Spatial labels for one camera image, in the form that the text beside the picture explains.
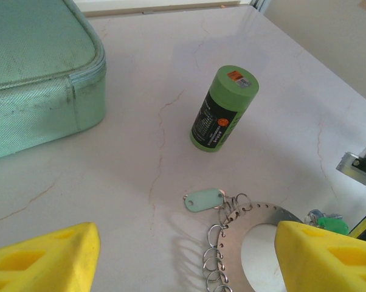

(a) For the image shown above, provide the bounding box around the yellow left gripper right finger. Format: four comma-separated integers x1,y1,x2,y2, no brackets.
275,220,366,292

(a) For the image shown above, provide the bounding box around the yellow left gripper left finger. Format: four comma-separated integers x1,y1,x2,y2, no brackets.
0,221,101,292

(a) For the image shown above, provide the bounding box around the key with green tag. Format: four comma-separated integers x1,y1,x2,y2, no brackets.
304,209,350,235

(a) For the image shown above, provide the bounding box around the metal keyring plate with rings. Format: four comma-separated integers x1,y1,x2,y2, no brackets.
202,191,304,292

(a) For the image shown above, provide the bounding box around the mint green key tag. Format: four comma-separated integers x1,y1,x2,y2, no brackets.
182,187,228,214

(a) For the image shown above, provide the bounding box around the green cylindrical canister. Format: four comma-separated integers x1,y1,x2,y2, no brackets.
188,64,260,155

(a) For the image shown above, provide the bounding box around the mint green zip case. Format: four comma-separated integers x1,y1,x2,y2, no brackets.
0,0,107,162

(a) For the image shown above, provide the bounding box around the aluminium frame post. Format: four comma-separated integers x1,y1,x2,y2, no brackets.
251,0,274,15

